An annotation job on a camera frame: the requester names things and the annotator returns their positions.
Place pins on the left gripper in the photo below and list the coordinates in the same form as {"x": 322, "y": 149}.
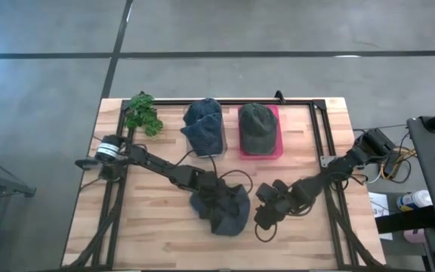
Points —
{"x": 213, "y": 187}

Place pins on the silver corner bracket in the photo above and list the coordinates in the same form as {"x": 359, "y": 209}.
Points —
{"x": 327, "y": 161}

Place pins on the pink tray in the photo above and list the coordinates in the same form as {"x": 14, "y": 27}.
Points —
{"x": 279, "y": 153}

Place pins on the dark green cap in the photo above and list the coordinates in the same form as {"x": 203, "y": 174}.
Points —
{"x": 257, "y": 126}

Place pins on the white wipes canister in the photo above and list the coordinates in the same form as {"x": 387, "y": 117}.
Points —
{"x": 415, "y": 200}

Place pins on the black aluminium table frame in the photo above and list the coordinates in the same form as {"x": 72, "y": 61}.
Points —
{"x": 315, "y": 124}

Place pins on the clear plastic container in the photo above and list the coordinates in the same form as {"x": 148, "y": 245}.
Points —
{"x": 224, "y": 149}

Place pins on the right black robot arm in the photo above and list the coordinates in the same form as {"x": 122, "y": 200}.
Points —
{"x": 346, "y": 160}

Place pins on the green artificial plant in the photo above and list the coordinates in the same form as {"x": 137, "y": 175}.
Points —
{"x": 142, "y": 113}

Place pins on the pink container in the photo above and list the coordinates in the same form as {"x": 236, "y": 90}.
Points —
{"x": 415, "y": 236}

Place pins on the white paper sheet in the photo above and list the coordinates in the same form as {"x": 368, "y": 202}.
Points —
{"x": 376, "y": 200}

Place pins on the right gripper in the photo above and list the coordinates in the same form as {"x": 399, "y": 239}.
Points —
{"x": 293, "y": 198}

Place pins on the blue denim cap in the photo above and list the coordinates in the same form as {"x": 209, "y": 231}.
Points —
{"x": 204, "y": 132}

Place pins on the gray denim cloth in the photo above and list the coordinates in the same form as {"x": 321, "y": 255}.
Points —
{"x": 236, "y": 221}

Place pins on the small black clamp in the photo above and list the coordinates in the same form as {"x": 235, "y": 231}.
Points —
{"x": 279, "y": 97}

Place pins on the black bar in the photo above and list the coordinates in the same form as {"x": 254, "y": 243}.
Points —
{"x": 406, "y": 221}

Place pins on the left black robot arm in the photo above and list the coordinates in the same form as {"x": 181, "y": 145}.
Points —
{"x": 153, "y": 162}

